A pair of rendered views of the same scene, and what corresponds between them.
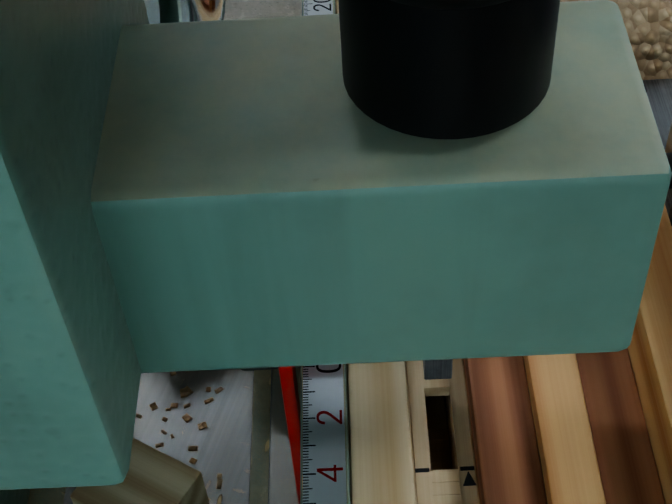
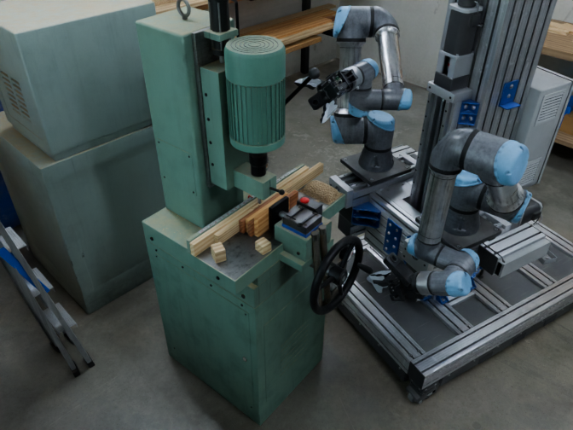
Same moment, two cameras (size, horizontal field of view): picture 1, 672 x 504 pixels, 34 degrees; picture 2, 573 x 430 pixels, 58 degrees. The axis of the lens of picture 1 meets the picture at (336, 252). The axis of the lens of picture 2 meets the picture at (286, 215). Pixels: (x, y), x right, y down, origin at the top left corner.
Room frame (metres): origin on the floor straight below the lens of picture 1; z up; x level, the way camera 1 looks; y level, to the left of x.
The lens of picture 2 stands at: (-0.91, -0.98, 2.01)
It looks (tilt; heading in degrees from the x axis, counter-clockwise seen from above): 37 degrees down; 37
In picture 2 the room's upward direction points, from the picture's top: straight up
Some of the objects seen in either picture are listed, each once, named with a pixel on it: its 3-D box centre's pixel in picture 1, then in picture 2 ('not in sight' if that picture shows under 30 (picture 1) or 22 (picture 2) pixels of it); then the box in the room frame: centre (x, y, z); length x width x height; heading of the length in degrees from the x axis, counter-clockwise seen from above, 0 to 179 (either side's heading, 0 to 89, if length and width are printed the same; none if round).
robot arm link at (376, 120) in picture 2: not in sight; (378, 129); (0.89, -0.12, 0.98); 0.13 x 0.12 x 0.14; 127
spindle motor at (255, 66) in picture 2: not in sight; (256, 95); (0.21, -0.03, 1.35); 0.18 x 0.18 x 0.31
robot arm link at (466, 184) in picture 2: not in sight; (470, 187); (0.70, -0.59, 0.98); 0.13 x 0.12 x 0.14; 88
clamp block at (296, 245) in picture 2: not in sight; (303, 233); (0.20, -0.22, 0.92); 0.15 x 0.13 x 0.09; 178
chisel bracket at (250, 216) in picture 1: (370, 202); (255, 182); (0.22, -0.01, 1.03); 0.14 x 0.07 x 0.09; 88
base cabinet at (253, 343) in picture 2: not in sight; (241, 305); (0.22, 0.09, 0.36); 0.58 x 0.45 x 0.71; 88
